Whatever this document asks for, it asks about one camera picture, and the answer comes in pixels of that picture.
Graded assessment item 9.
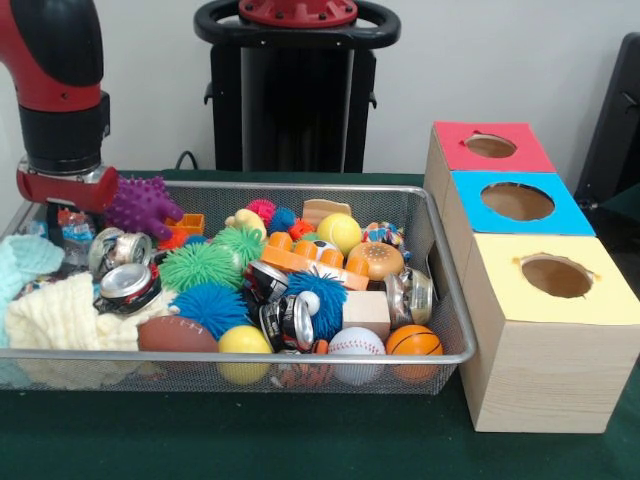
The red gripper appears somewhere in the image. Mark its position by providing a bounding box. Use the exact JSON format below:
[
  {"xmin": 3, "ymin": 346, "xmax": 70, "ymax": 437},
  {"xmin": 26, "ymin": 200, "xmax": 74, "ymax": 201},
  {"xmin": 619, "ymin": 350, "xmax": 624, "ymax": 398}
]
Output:
[{"xmin": 15, "ymin": 155, "xmax": 120, "ymax": 247}]

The clear printed plastic wrapper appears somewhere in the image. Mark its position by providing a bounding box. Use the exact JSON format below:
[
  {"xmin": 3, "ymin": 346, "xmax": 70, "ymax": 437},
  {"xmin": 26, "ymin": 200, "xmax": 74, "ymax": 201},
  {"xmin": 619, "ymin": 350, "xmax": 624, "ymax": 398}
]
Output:
[{"xmin": 57, "ymin": 208, "xmax": 97, "ymax": 256}]

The silver mesh bin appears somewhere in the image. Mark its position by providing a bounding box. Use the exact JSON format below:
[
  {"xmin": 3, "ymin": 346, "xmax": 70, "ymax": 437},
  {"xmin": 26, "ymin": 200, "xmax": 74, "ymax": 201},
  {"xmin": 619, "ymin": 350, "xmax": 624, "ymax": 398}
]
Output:
[{"xmin": 0, "ymin": 178, "xmax": 477, "ymax": 396}]

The wooden box with three holes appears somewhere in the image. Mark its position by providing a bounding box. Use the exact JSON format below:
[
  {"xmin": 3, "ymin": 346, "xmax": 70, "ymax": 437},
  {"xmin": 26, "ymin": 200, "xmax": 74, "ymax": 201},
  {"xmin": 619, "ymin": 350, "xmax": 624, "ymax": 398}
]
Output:
[{"xmin": 422, "ymin": 119, "xmax": 640, "ymax": 434}]

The purple spiky ball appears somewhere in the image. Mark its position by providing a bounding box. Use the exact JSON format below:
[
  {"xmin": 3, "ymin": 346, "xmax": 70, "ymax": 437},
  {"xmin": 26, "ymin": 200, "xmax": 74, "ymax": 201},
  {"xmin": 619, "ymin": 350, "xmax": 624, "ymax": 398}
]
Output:
[{"xmin": 104, "ymin": 174, "xmax": 185, "ymax": 242}]

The brown toy football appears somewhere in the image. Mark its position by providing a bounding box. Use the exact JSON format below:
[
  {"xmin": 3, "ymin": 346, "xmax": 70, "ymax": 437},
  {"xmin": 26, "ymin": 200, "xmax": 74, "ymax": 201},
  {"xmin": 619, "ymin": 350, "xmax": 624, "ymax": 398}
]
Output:
[{"xmin": 137, "ymin": 314, "xmax": 220, "ymax": 354}]

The blue koosh ball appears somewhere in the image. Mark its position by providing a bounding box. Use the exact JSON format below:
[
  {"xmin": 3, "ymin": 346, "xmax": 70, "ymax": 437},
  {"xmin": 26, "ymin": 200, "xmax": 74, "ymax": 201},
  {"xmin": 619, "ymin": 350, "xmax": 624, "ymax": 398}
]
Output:
[{"xmin": 169, "ymin": 282, "xmax": 254, "ymax": 341}]

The smooth yellow ball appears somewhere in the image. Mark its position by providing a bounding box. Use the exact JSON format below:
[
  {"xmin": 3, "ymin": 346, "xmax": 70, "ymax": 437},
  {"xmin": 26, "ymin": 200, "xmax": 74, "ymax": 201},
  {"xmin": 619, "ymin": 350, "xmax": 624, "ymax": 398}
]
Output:
[{"xmin": 217, "ymin": 324, "xmax": 274, "ymax": 385}]

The orange toy building block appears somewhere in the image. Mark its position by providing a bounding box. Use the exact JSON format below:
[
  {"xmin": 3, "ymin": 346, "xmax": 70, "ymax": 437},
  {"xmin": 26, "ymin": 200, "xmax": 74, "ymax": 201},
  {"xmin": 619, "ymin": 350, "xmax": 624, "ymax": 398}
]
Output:
[{"xmin": 259, "ymin": 231, "xmax": 371, "ymax": 291}]

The yellow tennis ball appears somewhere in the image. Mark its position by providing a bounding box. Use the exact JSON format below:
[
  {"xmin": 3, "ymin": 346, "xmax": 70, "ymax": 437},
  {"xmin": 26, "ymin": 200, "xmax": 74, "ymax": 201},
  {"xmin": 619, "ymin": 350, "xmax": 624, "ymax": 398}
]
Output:
[{"xmin": 316, "ymin": 213, "xmax": 363, "ymax": 257}]

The toy burger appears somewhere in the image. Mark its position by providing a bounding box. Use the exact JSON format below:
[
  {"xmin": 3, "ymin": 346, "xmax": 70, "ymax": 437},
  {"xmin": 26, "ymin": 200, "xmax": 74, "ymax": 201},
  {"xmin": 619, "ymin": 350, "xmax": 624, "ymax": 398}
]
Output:
[{"xmin": 347, "ymin": 241, "xmax": 405, "ymax": 281}]

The white toy baseball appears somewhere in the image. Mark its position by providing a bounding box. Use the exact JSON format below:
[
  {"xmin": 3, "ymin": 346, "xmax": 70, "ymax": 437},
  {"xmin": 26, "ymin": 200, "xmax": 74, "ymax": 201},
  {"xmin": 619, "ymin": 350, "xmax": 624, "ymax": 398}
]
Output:
[{"xmin": 327, "ymin": 326, "xmax": 387, "ymax": 386}]

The dark green tablecloth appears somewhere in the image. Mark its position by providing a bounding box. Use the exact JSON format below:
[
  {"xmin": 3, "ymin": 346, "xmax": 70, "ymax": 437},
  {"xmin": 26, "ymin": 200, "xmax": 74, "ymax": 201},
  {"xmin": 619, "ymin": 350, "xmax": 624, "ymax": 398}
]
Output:
[
  {"xmin": 597, "ymin": 180, "xmax": 640, "ymax": 216},
  {"xmin": 0, "ymin": 169, "xmax": 640, "ymax": 480}
]

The orange toy basketball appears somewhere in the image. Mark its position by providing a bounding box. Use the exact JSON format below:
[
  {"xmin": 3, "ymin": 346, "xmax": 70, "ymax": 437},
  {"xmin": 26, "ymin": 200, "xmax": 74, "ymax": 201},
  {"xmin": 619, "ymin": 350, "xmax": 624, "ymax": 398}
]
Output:
[{"xmin": 385, "ymin": 324, "xmax": 445, "ymax": 381}]

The black office chair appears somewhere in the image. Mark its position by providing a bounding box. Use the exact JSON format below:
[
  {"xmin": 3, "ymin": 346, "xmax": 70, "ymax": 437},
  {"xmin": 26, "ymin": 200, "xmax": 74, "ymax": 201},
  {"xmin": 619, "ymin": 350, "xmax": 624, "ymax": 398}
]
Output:
[{"xmin": 573, "ymin": 32, "xmax": 640, "ymax": 201}]

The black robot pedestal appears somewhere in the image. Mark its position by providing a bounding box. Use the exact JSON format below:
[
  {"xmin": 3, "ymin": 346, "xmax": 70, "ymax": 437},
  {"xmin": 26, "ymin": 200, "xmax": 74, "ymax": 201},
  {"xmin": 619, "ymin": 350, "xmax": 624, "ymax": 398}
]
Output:
[{"xmin": 193, "ymin": 0, "xmax": 402, "ymax": 174}]

